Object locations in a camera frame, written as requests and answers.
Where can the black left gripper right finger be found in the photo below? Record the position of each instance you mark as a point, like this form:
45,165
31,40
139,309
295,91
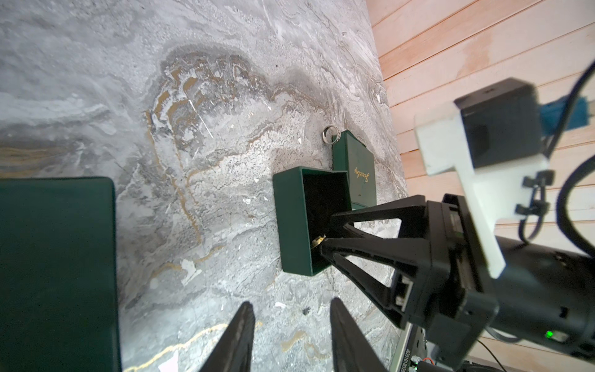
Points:
351,351

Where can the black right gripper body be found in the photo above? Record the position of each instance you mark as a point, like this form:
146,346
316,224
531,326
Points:
446,287

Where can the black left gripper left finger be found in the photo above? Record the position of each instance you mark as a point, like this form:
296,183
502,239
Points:
233,352

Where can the small green box lid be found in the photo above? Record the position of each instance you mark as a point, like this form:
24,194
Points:
353,156

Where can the small green box base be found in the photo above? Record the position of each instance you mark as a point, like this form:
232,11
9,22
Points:
305,199

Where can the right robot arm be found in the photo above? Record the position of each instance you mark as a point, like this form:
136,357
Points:
544,295

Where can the large green jewelry box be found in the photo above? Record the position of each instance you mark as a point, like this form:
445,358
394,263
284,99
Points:
59,297

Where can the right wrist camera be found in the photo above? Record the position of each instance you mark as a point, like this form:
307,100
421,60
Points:
498,140

